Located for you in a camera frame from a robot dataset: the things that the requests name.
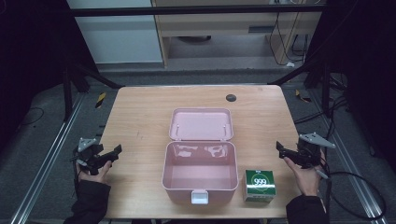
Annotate black frame strut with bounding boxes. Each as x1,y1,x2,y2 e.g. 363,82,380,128
268,58,332,117
61,63,125,123

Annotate aluminium floor rail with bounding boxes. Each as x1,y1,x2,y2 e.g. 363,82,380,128
309,89,388,224
8,92,86,224

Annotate black floor cable bundle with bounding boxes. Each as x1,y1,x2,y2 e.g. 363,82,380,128
293,72,354,126

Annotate black horizontal frame bar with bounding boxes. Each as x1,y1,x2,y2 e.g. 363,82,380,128
69,5,326,18

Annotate black curtain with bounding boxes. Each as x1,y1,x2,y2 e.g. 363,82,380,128
307,0,396,174
0,0,98,152

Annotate thin black floor cable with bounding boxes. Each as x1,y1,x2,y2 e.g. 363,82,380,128
19,106,45,128

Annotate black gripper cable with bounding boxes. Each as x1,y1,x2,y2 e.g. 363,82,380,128
313,167,388,221

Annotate yellow and black tape piece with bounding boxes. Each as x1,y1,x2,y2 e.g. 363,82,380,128
94,91,107,109
294,89,313,104

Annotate green and white medicine box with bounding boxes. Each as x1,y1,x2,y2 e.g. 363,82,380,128
242,169,277,203

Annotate black cables under desk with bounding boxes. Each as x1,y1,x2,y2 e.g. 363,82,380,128
268,11,308,67

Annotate pink plastic storage box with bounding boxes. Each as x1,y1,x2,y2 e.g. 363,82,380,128
161,106,240,206

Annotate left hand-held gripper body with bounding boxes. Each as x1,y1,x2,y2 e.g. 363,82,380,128
72,136,106,175

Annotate person's right hand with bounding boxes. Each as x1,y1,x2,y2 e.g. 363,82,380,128
283,154,327,198

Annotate person's left hand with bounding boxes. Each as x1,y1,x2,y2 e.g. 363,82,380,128
76,160,113,186

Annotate white cabinet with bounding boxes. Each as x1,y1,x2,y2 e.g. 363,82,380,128
66,0,164,65

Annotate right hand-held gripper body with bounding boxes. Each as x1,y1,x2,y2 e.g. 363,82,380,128
294,133,337,171

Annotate light wooden desk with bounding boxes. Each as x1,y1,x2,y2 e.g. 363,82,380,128
150,0,322,69

